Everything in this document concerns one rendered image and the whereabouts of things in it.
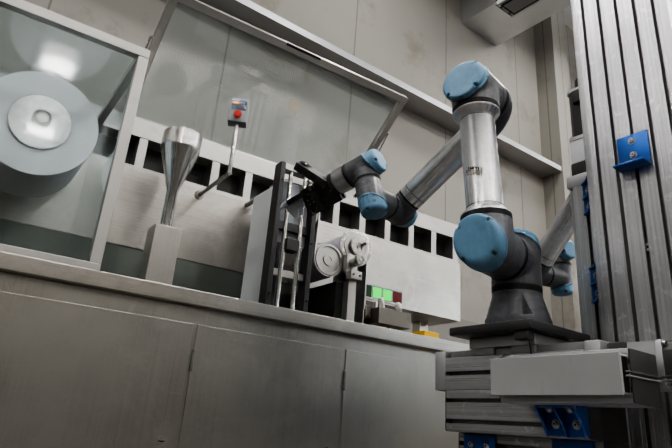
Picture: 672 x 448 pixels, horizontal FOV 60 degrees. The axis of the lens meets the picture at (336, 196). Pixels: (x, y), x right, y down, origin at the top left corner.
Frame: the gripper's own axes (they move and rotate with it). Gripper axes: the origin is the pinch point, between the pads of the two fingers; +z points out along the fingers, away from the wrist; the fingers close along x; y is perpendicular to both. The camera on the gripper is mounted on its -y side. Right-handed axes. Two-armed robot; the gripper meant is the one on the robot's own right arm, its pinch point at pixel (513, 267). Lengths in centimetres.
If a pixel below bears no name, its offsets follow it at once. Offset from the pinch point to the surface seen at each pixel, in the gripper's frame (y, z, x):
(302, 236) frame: 57, -7, -71
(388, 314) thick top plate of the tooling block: 48, 11, -26
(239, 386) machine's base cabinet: 111, -28, -56
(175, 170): 70, -2, -119
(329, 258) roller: 50, 8, -58
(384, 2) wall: -285, 228, -169
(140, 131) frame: 60, 21, -145
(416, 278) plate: 4, 58, -16
